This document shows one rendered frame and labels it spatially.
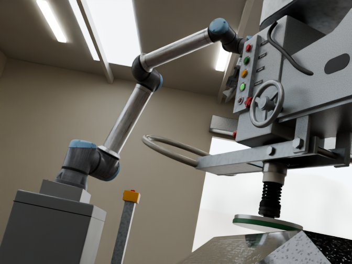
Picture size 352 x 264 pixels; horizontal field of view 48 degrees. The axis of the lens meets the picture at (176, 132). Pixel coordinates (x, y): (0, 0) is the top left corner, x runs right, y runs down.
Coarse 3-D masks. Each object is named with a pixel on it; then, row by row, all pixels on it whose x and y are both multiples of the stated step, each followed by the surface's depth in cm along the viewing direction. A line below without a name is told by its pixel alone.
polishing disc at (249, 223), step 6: (234, 222) 124; (240, 222) 120; (246, 222) 118; (252, 222) 117; (258, 222) 116; (264, 222) 115; (270, 222) 115; (252, 228) 130; (258, 228) 126; (264, 228) 122; (270, 228) 118; (276, 228) 115; (282, 228) 114; (288, 228) 115; (294, 228) 116
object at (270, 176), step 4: (264, 172) 129; (268, 172) 127; (272, 172) 127; (264, 176) 128; (268, 176) 127; (272, 176) 126; (276, 176) 126; (280, 176) 126; (284, 176) 128; (264, 180) 128; (268, 180) 126; (272, 180) 126; (276, 180) 126; (280, 180) 126; (284, 180) 128
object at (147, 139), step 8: (144, 136) 187; (152, 136) 201; (152, 144) 176; (168, 144) 211; (176, 144) 212; (184, 144) 214; (160, 152) 172; (168, 152) 170; (192, 152) 214; (200, 152) 213; (184, 160) 168; (192, 160) 168; (232, 176) 180
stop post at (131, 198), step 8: (128, 192) 313; (136, 192) 313; (128, 200) 311; (136, 200) 311; (128, 208) 311; (128, 216) 310; (120, 224) 308; (128, 224) 308; (120, 232) 306; (128, 232) 309; (120, 240) 305; (120, 248) 303; (112, 256) 302; (120, 256) 301
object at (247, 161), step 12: (276, 144) 123; (288, 144) 118; (300, 144) 108; (312, 144) 109; (204, 156) 164; (216, 156) 155; (228, 156) 147; (240, 156) 140; (252, 156) 133; (264, 156) 127; (276, 156) 122; (288, 156) 117; (300, 156) 113; (312, 156) 123; (324, 156) 113; (336, 156) 114; (204, 168) 163; (216, 168) 158; (228, 168) 153; (240, 168) 148; (252, 168) 144; (288, 168) 132; (300, 168) 128
